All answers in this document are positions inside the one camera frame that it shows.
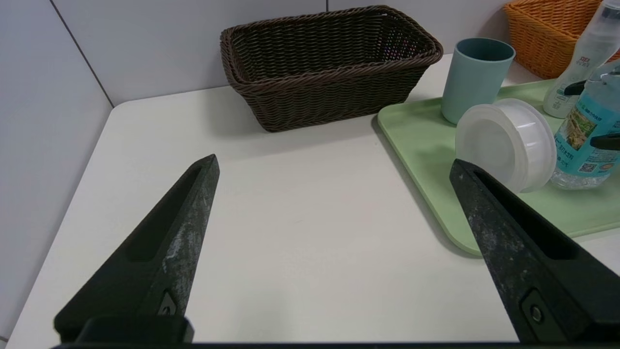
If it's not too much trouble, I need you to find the white round plastic container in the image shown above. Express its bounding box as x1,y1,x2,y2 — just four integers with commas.
454,98,558,193

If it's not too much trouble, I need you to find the dark brown wicker basket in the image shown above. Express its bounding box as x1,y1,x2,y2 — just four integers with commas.
220,5,444,132

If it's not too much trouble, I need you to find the orange wicker basket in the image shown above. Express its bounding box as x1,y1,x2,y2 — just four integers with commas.
503,0,620,79

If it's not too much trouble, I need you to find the teal plastic cup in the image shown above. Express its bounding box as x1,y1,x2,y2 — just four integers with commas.
441,38,516,125

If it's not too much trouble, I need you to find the light green plastic tray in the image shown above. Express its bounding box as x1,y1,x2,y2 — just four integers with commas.
377,79,620,256

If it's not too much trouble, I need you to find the clear slim spray bottle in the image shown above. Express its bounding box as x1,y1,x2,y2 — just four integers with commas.
542,0,620,118

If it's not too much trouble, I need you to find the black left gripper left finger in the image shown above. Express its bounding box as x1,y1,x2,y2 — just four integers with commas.
53,154,220,341

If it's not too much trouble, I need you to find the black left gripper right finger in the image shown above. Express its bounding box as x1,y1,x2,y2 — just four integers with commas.
449,159,620,343

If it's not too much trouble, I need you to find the clear water bottle blue cap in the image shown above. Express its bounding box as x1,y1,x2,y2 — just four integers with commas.
551,61,620,190

